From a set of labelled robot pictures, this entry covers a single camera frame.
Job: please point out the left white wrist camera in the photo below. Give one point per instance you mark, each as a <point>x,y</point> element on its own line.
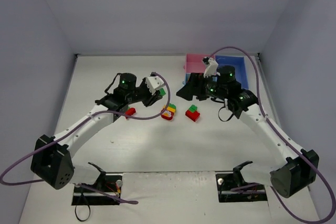
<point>154,84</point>

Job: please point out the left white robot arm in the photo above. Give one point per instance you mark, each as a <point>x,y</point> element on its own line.
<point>53,162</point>

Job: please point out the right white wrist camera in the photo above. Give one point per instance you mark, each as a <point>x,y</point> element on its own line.
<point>211,66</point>

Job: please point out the red green lego stack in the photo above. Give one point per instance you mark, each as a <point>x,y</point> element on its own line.
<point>192,113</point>

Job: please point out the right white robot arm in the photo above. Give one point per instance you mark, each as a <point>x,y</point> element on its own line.
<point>294,167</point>

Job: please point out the green square lego brick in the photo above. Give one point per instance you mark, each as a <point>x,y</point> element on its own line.
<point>162,92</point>

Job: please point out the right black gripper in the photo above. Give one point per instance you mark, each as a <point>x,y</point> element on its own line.
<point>199,87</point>

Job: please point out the red yellow green lego figure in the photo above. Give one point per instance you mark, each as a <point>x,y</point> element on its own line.
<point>131,111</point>

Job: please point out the light blue container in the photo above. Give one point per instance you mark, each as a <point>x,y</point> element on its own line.
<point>186,79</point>

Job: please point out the dark blue container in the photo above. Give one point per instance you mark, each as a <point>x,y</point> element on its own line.
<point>238,63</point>

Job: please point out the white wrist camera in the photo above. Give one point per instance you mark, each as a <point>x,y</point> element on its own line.
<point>154,84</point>
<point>211,66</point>

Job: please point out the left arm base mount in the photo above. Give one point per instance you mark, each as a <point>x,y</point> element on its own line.
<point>82,196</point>

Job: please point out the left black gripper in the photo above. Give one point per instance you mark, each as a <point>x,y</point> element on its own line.
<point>148,95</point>

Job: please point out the flower lego stack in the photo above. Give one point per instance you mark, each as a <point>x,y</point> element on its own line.
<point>169,112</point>

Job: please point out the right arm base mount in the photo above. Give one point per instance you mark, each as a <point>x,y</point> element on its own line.
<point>231,192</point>

